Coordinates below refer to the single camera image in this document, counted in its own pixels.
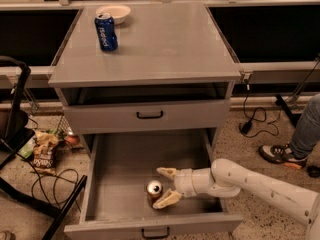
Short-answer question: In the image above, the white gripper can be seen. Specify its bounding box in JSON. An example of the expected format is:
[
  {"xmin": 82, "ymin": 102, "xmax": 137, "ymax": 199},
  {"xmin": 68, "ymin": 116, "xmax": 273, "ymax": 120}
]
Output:
[{"xmin": 152, "ymin": 167, "xmax": 215, "ymax": 209}]

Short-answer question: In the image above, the orange soda can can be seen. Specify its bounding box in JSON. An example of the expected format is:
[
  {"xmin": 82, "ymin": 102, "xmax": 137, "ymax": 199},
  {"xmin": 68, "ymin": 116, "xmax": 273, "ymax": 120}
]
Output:
[{"xmin": 146, "ymin": 180, "xmax": 163, "ymax": 206}]

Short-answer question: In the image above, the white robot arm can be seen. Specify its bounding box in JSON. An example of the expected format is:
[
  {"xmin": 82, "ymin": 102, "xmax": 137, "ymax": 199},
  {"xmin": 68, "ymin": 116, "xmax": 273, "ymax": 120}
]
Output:
[{"xmin": 153, "ymin": 158, "xmax": 320, "ymax": 240}]

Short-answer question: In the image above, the grey open middle drawer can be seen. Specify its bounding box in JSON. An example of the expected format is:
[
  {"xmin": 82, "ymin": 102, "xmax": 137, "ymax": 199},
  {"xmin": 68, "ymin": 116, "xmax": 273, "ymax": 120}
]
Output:
[{"xmin": 64, "ymin": 129, "xmax": 242, "ymax": 240}]

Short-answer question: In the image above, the grey closed top drawer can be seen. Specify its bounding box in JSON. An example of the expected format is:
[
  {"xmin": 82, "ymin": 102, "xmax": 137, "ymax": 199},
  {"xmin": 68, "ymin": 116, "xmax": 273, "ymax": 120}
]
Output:
[{"xmin": 64, "ymin": 100, "xmax": 231, "ymax": 134}]

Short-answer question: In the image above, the grey drawer cabinet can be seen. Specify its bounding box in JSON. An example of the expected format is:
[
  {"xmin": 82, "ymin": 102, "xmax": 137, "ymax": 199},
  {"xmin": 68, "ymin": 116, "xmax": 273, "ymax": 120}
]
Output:
[{"xmin": 49, "ymin": 2, "xmax": 240, "ymax": 151}]

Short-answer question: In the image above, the blue pepsi can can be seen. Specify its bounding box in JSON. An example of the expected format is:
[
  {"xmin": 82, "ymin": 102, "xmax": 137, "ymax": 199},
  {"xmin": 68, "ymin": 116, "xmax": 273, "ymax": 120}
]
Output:
[{"xmin": 94, "ymin": 13, "xmax": 118, "ymax": 52}]

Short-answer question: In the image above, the grey sneaker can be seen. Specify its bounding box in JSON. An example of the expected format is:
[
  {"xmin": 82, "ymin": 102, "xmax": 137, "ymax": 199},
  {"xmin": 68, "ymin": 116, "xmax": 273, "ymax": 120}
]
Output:
[{"xmin": 258, "ymin": 145, "xmax": 307, "ymax": 169}]

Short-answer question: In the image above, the red object on floor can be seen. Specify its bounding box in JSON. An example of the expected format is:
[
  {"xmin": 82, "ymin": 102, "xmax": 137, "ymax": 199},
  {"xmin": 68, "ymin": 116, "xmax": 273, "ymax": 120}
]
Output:
[{"xmin": 65, "ymin": 132, "xmax": 80, "ymax": 146}]

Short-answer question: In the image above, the chip bag on floor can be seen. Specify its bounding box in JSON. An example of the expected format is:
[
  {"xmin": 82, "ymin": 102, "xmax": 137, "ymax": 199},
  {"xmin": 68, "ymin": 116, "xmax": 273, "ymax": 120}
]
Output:
[{"xmin": 32, "ymin": 131, "xmax": 59, "ymax": 175}]

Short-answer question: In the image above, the blue jeans leg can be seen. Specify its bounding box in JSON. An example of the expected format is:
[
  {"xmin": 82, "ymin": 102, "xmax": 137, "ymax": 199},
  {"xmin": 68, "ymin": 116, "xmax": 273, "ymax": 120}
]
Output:
[{"xmin": 289, "ymin": 94, "xmax": 320, "ymax": 160}]

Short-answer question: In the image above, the green bag on floor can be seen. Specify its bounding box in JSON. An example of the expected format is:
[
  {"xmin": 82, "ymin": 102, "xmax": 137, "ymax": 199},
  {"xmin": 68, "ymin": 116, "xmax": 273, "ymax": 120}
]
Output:
[{"xmin": 19, "ymin": 137, "xmax": 36, "ymax": 159}]

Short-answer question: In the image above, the black metal stand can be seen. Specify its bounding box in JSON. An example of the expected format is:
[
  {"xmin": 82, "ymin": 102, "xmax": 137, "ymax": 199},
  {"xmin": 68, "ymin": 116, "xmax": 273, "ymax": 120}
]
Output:
[{"xmin": 0, "ymin": 56, "xmax": 87, "ymax": 240}]

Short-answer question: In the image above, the white bowl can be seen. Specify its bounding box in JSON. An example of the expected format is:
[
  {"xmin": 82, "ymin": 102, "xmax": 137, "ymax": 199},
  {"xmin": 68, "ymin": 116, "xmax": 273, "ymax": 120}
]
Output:
[{"xmin": 96, "ymin": 5, "xmax": 131, "ymax": 25}]

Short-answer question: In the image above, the black middle drawer handle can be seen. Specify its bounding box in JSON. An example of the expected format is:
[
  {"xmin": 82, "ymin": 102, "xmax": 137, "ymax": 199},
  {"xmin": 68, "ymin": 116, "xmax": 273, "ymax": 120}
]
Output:
[{"xmin": 141, "ymin": 227, "xmax": 170, "ymax": 240}]

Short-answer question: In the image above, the black drawer handle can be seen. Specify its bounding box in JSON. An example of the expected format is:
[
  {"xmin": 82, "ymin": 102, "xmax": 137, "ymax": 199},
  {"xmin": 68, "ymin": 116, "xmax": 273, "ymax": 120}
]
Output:
[
  {"xmin": 141, "ymin": 227, "xmax": 170, "ymax": 240},
  {"xmin": 136, "ymin": 110, "xmax": 164, "ymax": 120}
]

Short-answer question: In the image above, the black top drawer handle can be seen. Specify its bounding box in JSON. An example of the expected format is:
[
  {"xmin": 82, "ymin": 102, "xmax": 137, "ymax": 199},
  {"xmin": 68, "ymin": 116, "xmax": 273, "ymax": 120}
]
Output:
[{"xmin": 136, "ymin": 110, "xmax": 164, "ymax": 120}]

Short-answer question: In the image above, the black power cable right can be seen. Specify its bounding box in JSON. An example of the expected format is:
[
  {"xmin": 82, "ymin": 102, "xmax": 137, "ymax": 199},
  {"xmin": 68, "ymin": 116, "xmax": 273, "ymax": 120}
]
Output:
[{"xmin": 237, "ymin": 78, "xmax": 280, "ymax": 139}]

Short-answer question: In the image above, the black cable on floor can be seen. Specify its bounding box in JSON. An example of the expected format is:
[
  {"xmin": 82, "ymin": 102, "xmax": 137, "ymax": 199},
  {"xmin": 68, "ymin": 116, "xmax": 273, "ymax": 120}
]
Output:
[{"xmin": 26, "ymin": 157, "xmax": 82, "ymax": 213}]

